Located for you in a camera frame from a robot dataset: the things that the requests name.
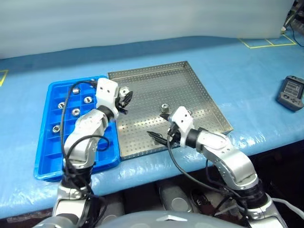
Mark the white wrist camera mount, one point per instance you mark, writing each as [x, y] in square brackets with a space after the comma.
[107, 90]
[183, 118]

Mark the blue plastic compartment tray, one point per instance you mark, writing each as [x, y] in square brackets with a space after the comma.
[51, 152]

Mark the background electronic equipment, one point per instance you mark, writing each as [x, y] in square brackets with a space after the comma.
[298, 14]

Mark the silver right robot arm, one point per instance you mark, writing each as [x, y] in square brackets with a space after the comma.
[221, 147]

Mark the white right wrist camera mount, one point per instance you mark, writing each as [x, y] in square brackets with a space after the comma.
[183, 118]

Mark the grey handheld controller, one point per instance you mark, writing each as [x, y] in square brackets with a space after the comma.
[291, 95]

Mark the perforated steel tray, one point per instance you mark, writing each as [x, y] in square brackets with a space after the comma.
[154, 85]

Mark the blue table cover film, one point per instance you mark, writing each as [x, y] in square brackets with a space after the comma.
[249, 78]

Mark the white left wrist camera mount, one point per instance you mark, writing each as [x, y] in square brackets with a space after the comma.
[107, 90]

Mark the dark grey rounded shape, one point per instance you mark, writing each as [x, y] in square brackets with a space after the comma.
[177, 199]

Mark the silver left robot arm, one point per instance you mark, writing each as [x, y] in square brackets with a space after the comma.
[88, 123]

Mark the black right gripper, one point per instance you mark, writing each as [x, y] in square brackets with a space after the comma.
[173, 135]

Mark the silver robot torso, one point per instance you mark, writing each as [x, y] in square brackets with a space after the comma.
[166, 221]

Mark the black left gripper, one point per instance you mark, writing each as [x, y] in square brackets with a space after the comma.
[120, 105]

